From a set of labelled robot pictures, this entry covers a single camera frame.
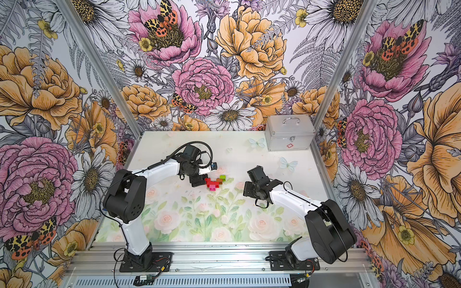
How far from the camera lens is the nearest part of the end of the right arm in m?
0.65

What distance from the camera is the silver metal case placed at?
107 cm

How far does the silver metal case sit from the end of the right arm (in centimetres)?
38
